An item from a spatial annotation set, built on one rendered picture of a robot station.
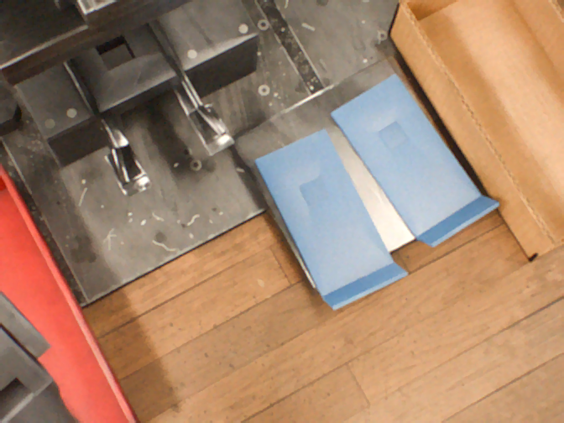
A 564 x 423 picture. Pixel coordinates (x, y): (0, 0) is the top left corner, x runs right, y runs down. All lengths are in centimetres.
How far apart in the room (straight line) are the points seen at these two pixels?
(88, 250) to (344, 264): 23
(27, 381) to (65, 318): 34
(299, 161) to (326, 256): 9
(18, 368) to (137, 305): 36
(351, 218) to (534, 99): 21
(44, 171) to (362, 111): 29
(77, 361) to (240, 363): 14
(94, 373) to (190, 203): 17
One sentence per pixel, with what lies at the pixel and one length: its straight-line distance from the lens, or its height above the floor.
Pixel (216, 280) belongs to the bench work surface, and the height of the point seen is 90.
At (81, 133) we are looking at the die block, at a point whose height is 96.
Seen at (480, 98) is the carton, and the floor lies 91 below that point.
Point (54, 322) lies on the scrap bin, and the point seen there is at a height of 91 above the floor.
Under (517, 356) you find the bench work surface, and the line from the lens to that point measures 101.
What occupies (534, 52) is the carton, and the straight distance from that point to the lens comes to 108.
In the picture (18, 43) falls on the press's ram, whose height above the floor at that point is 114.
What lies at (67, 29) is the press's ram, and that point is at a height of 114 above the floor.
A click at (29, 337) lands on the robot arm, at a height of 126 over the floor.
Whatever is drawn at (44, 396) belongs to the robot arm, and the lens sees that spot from 66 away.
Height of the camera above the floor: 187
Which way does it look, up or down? 75 degrees down
